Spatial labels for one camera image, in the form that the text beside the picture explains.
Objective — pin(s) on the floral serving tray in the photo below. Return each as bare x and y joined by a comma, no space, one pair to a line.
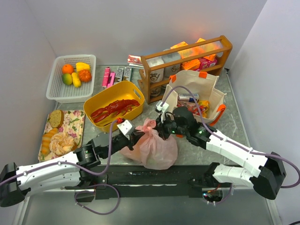
73,124

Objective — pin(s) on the toy sugar donut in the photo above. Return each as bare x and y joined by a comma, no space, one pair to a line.
62,143

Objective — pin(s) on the yellow plastic tub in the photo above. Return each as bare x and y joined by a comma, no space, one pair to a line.
120,91

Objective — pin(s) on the orange yellow snack bag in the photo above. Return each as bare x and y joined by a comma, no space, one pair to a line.
204,107

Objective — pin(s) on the red silver foil packet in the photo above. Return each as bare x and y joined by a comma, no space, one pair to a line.
135,62

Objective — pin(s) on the pink candy box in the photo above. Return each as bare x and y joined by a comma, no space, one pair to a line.
108,79

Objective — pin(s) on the toy croissant bread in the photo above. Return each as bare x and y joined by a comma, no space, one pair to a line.
46,139

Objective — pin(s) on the floral canvas tote bag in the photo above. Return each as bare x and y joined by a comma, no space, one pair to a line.
200,83

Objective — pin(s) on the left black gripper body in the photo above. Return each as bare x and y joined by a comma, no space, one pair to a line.
132,138

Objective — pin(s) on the silver blue drink can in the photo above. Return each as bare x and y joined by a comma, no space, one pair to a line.
188,97

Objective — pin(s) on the yellow toy pepper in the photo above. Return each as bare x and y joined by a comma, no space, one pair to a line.
82,66

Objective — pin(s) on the white plastic fruit basket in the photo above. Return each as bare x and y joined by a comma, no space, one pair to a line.
58,91

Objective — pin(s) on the yellow toy banana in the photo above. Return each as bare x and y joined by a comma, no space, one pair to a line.
76,80

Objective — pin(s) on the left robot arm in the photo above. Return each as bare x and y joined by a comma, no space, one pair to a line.
70,170

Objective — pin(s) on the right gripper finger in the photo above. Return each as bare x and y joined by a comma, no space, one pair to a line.
160,123
164,135

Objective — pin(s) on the silver chocolate bar box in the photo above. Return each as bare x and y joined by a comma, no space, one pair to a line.
123,74

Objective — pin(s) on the wooden shelf rack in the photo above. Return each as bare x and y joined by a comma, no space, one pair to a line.
171,59

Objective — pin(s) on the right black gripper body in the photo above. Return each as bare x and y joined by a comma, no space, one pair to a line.
162,127

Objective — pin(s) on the pink box on shelf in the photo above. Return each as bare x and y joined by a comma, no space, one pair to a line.
205,63

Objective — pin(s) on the orange toy tangerine top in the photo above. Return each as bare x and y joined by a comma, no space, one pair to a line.
67,69

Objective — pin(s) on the orange box on shelf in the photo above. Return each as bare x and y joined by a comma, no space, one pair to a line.
191,65

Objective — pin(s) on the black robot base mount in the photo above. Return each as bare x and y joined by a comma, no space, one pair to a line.
137,181

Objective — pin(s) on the toy bread slice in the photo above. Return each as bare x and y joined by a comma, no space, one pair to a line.
56,118

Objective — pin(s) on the white cup on shelf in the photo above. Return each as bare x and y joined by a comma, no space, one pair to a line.
156,75

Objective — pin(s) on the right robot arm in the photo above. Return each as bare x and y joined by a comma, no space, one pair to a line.
265,174

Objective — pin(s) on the pink plastic grocery bag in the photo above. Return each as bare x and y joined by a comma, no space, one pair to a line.
151,151

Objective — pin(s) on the red toy lobster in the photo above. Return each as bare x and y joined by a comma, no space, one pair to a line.
115,107

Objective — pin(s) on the red snack bag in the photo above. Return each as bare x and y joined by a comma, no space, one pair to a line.
191,106

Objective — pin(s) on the toy mango green yellow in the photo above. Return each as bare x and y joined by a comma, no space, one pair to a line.
67,79

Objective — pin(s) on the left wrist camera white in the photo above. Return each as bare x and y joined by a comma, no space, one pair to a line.
126,127

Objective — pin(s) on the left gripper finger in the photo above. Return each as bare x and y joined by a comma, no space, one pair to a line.
131,144
136,135

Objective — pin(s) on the small orange toy pumpkin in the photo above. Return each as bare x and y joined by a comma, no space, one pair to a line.
85,76

